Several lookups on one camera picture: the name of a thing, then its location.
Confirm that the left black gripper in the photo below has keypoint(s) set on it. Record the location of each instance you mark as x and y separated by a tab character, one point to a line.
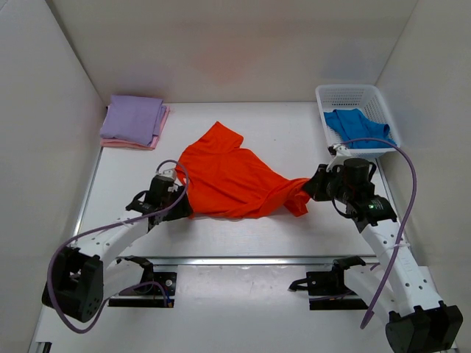
184	209

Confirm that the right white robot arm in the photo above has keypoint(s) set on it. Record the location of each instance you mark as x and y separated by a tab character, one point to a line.
395	290

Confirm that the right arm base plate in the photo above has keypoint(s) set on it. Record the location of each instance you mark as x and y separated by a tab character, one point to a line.
327	289

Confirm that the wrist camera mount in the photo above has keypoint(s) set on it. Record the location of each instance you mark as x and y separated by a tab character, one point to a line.
169	175
339	154

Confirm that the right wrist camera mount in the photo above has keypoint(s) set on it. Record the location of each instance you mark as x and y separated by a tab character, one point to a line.
339	154

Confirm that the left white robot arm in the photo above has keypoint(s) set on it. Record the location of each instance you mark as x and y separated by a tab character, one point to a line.
86	272

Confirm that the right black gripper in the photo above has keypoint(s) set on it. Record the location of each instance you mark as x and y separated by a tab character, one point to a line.
314	187

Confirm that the folded pink t-shirt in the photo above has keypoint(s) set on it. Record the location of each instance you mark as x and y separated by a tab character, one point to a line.
123	144

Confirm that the folded purple t-shirt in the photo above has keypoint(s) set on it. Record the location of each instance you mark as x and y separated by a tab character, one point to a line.
133	119

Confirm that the white plastic basket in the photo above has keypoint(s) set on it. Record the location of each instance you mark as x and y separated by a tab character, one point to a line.
369	101

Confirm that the orange t-shirt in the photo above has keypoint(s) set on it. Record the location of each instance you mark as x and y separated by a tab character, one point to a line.
228	181

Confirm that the blue t-shirt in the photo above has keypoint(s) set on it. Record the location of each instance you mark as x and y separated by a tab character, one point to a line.
353	124

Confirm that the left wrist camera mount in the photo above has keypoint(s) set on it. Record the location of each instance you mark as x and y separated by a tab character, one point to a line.
169	175

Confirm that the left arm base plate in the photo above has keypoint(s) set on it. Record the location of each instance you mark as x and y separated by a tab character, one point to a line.
156	288

